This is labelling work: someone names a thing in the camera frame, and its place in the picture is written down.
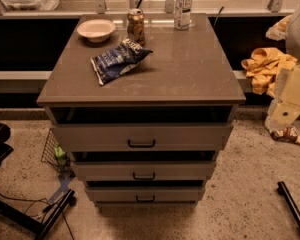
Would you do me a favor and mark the grey drawer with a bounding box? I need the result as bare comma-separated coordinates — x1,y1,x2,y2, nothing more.
52,123,233,152
85,187,205,203
72,161,216,181

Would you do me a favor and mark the wire mesh basket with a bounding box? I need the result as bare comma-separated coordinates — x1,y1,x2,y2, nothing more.
41,130,71,173

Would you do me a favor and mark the tall white drink can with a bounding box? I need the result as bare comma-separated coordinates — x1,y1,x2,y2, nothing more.
174,0,193,30

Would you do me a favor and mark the black stand leg right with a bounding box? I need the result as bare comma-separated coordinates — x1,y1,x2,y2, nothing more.
277,181,300,230

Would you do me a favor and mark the grey top drawer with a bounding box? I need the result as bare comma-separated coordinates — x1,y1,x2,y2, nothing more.
52,123,233,152

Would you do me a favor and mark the blue tape on floor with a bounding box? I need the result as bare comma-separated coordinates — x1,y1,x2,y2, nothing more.
48,173,74,203

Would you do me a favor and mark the yellow crumpled cloth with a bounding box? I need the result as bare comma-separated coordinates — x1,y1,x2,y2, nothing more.
241,47,298,98

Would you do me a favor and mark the black stand leg left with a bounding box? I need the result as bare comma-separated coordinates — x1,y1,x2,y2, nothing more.
0,189,75,240

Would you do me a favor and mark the grey bottom drawer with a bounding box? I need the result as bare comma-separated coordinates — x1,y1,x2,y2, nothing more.
85,187,205,203

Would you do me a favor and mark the white bowl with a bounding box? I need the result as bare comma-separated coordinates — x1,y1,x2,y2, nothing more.
77,19,116,43

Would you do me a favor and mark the blue chip bag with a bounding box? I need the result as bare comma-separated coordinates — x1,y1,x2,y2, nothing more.
90,38,152,86

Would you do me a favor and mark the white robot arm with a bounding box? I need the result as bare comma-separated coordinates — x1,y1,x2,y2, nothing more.
265,5,300,131

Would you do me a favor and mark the grey drawer cabinet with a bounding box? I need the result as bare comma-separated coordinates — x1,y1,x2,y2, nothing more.
36,13,247,208

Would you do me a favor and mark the black stand leg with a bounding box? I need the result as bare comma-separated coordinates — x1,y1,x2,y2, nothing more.
0,189,75,240
277,181,300,230

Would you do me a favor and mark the brown soda can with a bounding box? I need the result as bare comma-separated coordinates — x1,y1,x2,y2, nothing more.
127,8,145,46

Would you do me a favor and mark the green object in basket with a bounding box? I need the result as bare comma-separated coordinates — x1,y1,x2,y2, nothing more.
54,145,67,166

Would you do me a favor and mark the black cable on floor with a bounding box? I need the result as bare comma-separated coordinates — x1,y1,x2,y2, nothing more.
0,183,76,240

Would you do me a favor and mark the grey middle drawer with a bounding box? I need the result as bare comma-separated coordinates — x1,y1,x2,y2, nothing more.
72,161,216,181

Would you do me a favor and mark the brown snack wrapper on floor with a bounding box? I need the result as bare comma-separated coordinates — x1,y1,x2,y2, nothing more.
270,126,300,145

